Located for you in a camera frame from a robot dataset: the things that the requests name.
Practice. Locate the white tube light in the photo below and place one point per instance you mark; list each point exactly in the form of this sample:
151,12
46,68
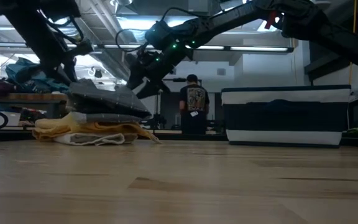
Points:
259,49
117,46
213,48
2,44

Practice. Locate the person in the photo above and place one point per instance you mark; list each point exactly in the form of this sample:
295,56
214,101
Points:
194,102

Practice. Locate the grey square wall box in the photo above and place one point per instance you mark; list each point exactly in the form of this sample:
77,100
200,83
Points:
221,71

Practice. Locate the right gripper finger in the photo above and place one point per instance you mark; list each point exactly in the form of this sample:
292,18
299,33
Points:
134,84
154,88

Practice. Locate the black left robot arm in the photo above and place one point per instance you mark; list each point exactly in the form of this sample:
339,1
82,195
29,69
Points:
33,34

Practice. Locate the grey checked towel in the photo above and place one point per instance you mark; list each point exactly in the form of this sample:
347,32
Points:
110,99

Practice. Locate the brown wooden table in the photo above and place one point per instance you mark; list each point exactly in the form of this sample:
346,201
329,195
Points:
17,97

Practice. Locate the white checked towel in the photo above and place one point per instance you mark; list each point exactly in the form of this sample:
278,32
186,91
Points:
89,139

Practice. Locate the maroon bag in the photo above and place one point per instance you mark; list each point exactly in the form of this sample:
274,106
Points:
2,87

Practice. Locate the teal clothes pile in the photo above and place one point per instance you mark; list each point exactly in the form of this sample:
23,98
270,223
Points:
20,71

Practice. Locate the orange yellow towel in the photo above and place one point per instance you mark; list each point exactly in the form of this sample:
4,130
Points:
104,127

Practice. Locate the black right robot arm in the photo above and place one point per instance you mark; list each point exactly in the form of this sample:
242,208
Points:
291,18

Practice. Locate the navy blue fabric bin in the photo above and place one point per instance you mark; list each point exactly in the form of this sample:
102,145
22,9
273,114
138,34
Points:
286,115

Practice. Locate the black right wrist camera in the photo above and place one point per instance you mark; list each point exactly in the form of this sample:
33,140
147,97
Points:
158,31

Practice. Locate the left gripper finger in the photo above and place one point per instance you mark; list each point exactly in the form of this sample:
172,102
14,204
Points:
68,76

